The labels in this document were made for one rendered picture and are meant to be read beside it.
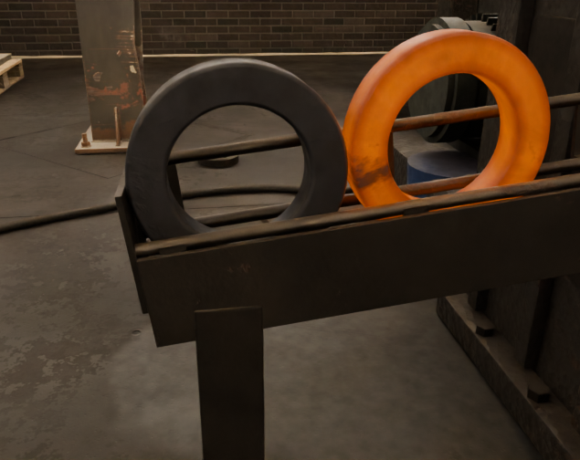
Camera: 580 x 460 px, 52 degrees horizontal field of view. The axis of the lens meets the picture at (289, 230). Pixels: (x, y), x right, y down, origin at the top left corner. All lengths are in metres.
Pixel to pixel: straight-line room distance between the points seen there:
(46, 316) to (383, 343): 0.84
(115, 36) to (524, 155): 2.59
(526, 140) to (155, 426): 0.89
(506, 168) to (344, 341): 0.92
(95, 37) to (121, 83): 0.23
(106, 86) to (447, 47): 2.63
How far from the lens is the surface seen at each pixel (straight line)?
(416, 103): 2.03
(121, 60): 3.03
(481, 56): 0.53
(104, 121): 3.10
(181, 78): 0.48
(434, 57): 0.52
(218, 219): 0.56
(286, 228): 0.50
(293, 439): 1.17
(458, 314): 1.46
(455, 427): 1.24
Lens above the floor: 0.79
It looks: 23 degrees down
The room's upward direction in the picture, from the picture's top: straight up
